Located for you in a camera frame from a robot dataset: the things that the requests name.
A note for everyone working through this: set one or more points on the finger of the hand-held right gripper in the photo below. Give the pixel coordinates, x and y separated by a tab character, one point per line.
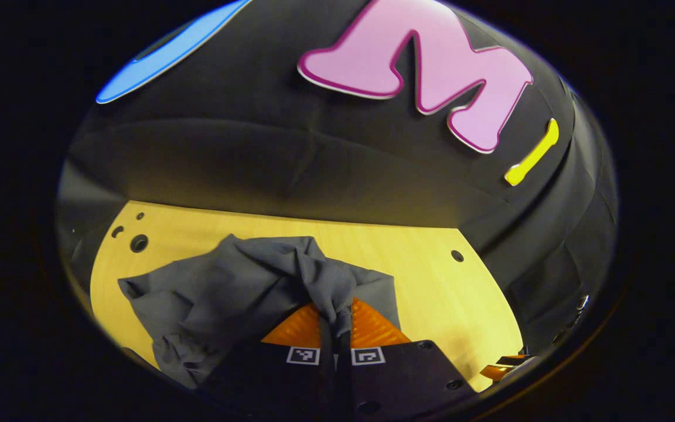
504	366

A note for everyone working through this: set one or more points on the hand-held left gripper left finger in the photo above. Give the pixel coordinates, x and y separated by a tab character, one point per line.
327	384

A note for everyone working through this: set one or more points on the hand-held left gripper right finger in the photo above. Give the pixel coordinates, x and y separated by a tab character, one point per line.
344	387

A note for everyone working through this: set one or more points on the grey collared shirt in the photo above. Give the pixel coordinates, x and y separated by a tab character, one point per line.
238	287

